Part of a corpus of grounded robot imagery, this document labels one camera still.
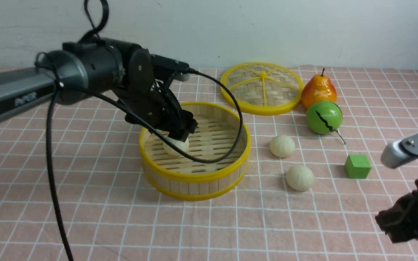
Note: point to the orange toy pear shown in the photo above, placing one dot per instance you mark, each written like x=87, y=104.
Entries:
x=319, y=88

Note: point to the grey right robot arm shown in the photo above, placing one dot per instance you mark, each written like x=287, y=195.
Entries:
x=400, y=153

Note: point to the green foam cube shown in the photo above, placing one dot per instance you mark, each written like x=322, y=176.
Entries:
x=357, y=166

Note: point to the green toy watermelon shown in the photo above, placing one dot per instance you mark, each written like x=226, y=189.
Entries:
x=324, y=117

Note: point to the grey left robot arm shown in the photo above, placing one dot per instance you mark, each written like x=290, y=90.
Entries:
x=99, y=65

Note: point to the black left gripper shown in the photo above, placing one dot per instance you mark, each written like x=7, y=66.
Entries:
x=146, y=92

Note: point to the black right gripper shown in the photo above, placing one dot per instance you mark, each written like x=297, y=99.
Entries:
x=400, y=222

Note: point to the yellow bamboo steamer lid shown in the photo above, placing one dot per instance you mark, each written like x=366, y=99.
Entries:
x=263, y=89

